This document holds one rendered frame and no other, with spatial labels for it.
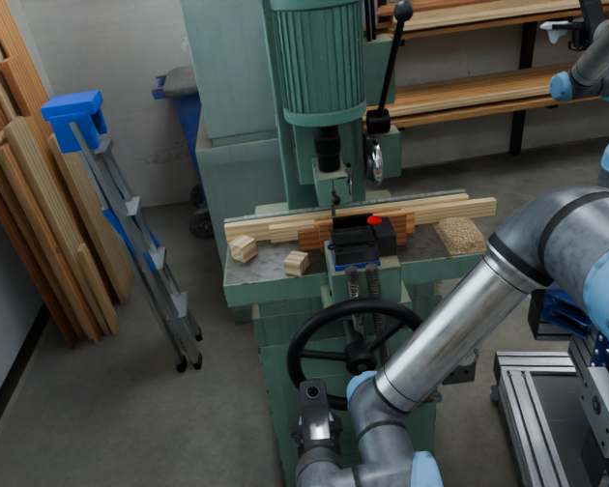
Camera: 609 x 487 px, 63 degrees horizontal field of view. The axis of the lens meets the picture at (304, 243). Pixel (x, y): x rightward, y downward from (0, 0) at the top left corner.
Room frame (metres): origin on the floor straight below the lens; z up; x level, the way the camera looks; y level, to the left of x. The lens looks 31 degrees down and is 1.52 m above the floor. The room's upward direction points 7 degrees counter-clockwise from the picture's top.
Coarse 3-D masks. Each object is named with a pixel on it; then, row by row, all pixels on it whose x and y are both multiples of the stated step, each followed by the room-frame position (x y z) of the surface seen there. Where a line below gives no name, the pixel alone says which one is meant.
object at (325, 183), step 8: (312, 160) 1.12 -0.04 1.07; (312, 168) 1.14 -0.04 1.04; (344, 168) 1.05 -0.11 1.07; (320, 176) 1.02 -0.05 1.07; (328, 176) 1.01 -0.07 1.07; (336, 176) 1.01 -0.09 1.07; (344, 176) 1.00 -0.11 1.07; (320, 184) 1.00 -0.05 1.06; (328, 184) 1.00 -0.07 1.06; (336, 184) 1.00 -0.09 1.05; (344, 184) 1.00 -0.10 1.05; (320, 192) 1.00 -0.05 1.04; (328, 192) 1.00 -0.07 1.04; (336, 192) 1.00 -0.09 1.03; (344, 192) 1.00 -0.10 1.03; (320, 200) 1.00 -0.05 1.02; (328, 200) 1.00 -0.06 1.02; (344, 200) 1.00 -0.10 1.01
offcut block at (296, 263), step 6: (294, 252) 0.93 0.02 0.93; (300, 252) 0.93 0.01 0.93; (288, 258) 0.91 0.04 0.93; (294, 258) 0.91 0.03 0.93; (300, 258) 0.91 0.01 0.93; (306, 258) 0.92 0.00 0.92; (288, 264) 0.90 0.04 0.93; (294, 264) 0.89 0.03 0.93; (300, 264) 0.89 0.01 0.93; (306, 264) 0.92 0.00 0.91; (288, 270) 0.90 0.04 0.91; (294, 270) 0.89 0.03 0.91; (300, 270) 0.89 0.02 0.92
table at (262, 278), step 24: (264, 240) 1.06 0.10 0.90; (408, 240) 0.98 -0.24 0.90; (432, 240) 0.97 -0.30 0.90; (240, 264) 0.96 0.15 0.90; (264, 264) 0.95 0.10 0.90; (312, 264) 0.93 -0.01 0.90; (408, 264) 0.89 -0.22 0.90; (432, 264) 0.89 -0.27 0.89; (456, 264) 0.89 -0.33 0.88; (240, 288) 0.88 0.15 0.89; (264, 288) 0.88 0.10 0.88; (288, 288) 0.89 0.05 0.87; (312, 288) 0.89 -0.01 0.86
